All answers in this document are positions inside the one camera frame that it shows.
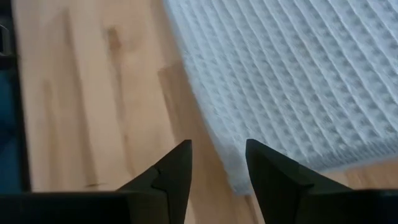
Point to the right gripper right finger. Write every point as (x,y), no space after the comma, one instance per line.
(280,193)

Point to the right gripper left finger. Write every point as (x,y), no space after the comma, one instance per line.
(168,193)

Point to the grey waffle microfiber towel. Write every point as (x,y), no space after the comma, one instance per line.
(295,77)

